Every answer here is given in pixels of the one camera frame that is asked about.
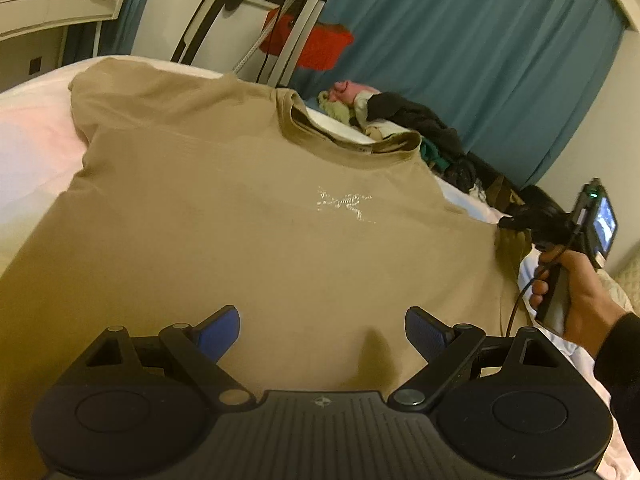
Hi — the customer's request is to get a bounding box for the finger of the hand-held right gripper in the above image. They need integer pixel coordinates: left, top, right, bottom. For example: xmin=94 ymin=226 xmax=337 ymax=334
xmin=497 ymin=213 xmax=532 ymax=233

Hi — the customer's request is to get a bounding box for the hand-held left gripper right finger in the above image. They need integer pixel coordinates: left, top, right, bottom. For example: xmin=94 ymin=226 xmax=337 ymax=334
xmin=387 ymin=306 xmax=556 ymax=411

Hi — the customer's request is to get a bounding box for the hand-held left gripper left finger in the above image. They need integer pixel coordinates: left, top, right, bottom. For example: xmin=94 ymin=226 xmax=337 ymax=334
xmin=85 ymin=305 xmax=256 ymax=408

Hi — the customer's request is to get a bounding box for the tan t-shirt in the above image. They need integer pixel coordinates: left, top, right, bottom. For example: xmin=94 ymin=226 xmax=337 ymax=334
xmin=0 ymin=56 xmax=538 ymax=480

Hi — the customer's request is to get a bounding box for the person's right forearm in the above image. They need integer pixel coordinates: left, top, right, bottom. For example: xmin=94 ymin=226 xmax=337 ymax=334
xmin=592 ymin=311 xmax=640 ymax=463

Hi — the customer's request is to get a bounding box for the person's right hand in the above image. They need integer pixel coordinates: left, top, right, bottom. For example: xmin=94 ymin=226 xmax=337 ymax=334
xmin=528 ymin=249 xmax=632 ymax=347

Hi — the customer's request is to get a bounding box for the cream knitted cloth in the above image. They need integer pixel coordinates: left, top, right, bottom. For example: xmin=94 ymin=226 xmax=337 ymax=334
xmin=595 ymin=267 xmax=640 ymax=317

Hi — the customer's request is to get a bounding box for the teal garment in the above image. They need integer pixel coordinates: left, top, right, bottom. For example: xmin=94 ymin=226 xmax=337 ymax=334
xmin=419 ymin=140 xmax=453 ymax=173

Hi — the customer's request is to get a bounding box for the black garment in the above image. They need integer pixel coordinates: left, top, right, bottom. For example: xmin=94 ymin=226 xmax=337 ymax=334
xmin=365 ymin=92 xmax=468 ymax=157

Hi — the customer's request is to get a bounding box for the blue curtain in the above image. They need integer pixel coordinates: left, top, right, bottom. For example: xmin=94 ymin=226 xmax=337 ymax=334
xmin=65 ymin=0 xmax=630 ymax=188

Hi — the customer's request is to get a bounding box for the pale green cloth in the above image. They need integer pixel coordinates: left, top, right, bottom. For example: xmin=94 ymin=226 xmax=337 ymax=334
xmin=318 ymin=91 xmax=362 ymax=126

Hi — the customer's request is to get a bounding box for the pink cloth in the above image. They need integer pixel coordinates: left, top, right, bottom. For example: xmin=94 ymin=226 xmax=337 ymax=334
xmin=330 ymin=80 xmax=382 ymax=107

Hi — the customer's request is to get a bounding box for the red cloth box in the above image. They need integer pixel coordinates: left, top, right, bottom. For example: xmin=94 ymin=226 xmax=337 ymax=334
xmin=262 ymin=8 xmax=355 ymax=72

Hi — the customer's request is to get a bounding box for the pastel bed sheet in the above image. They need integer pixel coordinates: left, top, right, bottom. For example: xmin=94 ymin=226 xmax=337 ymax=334
xmin=0 ymin=54 xmax=621 ymax=480

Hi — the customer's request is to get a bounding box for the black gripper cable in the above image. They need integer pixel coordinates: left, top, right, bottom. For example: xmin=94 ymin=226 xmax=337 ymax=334
xmin=504 ymin=227 xmax=588 ymax=338

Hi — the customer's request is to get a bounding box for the coiled spring cord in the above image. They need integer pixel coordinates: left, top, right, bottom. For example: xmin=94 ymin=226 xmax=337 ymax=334
xmin=232 ymin=24 xmax=275 ymax=79

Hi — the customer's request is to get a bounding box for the grey exercise machine frame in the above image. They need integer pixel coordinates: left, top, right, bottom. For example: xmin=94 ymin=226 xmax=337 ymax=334
xmin=170 ymin=0 xmax=342 ymax=88

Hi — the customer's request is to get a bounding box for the white wall shelf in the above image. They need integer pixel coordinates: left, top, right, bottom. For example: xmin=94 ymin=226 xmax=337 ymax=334
xmin=0 ymin=0 xmax=127 ymax=43

